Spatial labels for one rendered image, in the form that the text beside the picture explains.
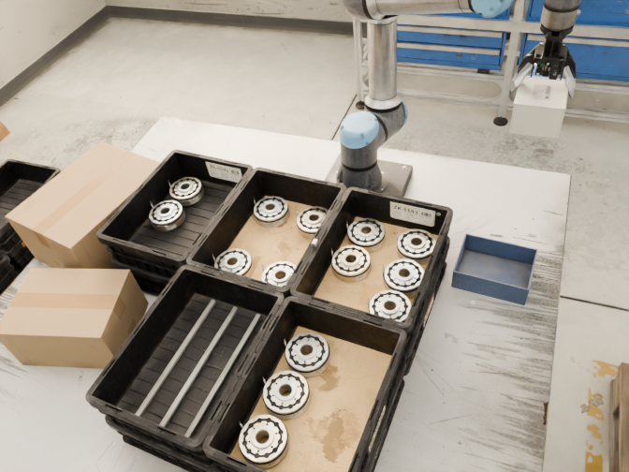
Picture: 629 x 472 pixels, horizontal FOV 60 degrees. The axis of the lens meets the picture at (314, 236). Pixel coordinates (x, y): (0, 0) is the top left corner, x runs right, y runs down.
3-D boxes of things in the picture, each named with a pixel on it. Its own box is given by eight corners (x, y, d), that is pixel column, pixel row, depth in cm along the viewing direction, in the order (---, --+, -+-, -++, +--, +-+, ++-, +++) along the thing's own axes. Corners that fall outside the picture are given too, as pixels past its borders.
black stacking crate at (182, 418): (195, 291, 150) (183, 265, 141) (292, 322, 139) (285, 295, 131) (104, 422, 126) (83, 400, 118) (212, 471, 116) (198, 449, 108)
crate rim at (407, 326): (348, 191, 156) (348, 185, 154) (454, 214, 146) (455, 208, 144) (288, 300, 132) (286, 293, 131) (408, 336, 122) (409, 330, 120)
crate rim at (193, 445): (185, 269, 143) (182, 262, 141) (288, 300, 132) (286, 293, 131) (85, 404, 119) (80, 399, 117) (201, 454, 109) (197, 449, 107)
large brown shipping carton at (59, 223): (122, 184, 202) (100, 140, 188) (182, 208, 190) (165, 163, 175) (36, 258, 181) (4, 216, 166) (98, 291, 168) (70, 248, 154)
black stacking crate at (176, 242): (183, 177, 184) (174, 150, 175) (261, 195, 173) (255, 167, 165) (110, 263, 160) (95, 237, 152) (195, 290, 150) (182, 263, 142)
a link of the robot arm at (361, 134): (332, 160, 175) (330, 124, 165) (357, 140, 182) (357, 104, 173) (363, 173, 169) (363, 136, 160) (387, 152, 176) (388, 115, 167)
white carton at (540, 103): (518, 90, 156) (523, 62, 149) (563, 95, 152) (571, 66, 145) (508, 132, 143) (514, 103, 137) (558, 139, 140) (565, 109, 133)
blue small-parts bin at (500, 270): (450, 287, 155) (452, 271, 150) (463, 248, 164) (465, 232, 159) (524, 305, 148) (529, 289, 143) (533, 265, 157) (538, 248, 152)
